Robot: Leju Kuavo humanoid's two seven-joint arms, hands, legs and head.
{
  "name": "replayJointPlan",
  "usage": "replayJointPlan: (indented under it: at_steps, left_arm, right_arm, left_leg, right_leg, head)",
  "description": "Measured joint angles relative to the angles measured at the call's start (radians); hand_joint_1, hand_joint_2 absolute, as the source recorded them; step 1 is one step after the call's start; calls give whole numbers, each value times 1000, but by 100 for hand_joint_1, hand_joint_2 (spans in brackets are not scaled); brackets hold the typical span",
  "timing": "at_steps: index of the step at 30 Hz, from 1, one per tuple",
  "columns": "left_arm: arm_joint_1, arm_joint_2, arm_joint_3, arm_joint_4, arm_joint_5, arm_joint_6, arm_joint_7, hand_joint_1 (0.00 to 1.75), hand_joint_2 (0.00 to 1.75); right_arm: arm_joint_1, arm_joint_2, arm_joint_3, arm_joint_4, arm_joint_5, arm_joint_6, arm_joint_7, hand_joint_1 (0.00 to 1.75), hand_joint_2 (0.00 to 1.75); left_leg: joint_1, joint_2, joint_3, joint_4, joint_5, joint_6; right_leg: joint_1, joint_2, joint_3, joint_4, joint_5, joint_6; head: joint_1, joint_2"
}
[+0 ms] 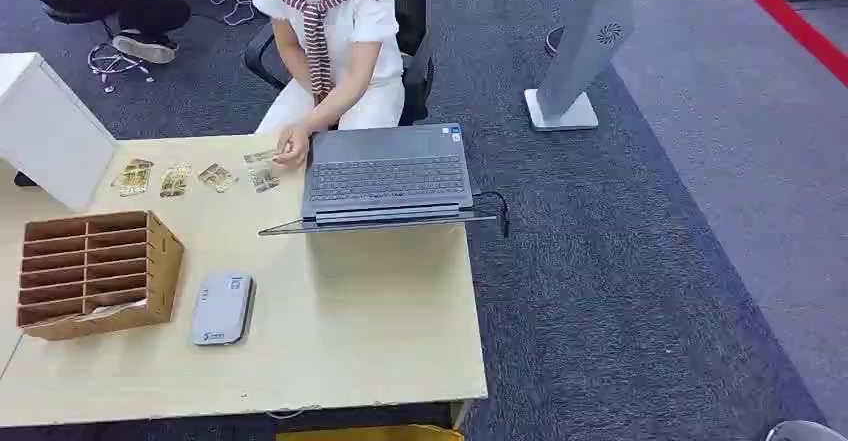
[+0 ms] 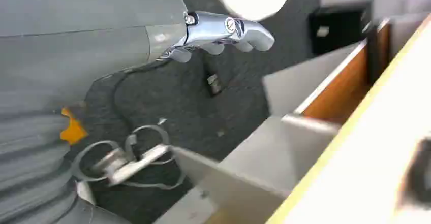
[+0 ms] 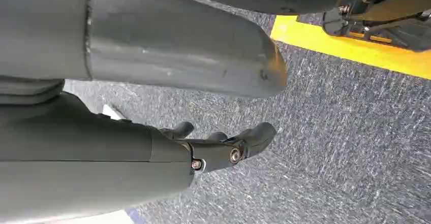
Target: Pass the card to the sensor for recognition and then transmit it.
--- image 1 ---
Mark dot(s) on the grey open laptop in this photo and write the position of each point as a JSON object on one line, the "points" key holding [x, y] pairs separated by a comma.
{"points": [[387, 174]]}

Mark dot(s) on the person's hand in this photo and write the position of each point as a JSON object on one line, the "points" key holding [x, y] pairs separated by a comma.
{"points": [[292, 146]]}

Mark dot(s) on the black office chair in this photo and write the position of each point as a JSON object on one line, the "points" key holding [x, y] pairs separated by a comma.
{"points": [[416, 54]]}

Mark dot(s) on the seated person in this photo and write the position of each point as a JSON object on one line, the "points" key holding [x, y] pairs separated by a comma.
{"points": [[344, 40]]}

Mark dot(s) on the grey curved floor stand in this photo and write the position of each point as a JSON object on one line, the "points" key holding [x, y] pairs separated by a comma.
{"points": [[583, 47]]}

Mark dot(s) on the grey card reader device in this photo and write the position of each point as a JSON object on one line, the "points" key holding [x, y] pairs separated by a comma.
{"points": [[222, 309]]}

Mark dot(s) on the yellow object under desk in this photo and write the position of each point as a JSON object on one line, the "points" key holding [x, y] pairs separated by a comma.
{"points": [[371, 433]]}

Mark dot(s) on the wooden card sorting box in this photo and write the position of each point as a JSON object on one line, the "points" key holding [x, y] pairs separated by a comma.
{"points": [[99, 272]]}

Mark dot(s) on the card inside wooden box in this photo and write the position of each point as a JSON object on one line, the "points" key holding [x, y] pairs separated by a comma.
{"points": [[109, 311]]}

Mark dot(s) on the white cabinet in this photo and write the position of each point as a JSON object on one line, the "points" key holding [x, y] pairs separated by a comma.
{"points": [[50, 130]]}

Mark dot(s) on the grey rounded object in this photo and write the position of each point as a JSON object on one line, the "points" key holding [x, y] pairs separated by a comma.
{"points": [[805, 431]]}

